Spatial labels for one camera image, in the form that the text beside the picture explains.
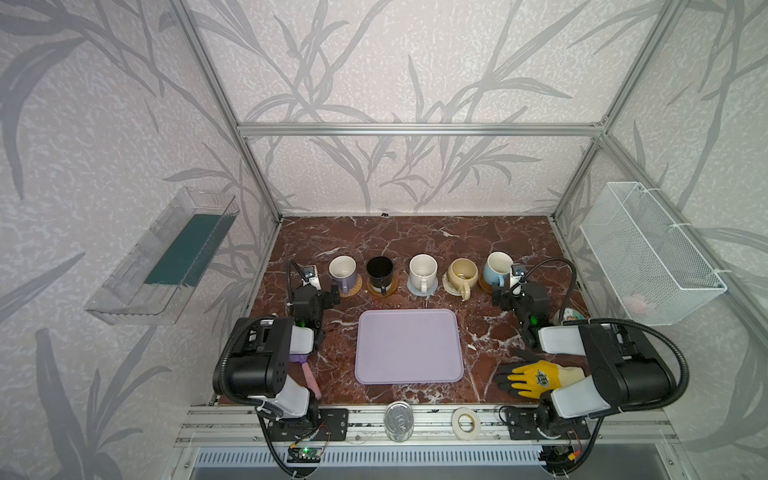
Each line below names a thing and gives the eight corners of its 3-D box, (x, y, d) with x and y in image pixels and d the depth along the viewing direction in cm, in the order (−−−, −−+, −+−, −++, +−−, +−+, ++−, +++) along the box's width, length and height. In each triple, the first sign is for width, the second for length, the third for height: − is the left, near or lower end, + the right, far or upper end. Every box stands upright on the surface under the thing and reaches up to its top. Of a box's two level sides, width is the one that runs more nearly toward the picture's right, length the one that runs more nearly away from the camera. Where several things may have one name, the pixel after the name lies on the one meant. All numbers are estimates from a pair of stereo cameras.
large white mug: (409, 300, 98) (410, 285, 91) (409, 271, 106) (409, 254, 98) (436, 300, 98) (439, 285, 91) (434, 271, 106) (436, 254, 98)
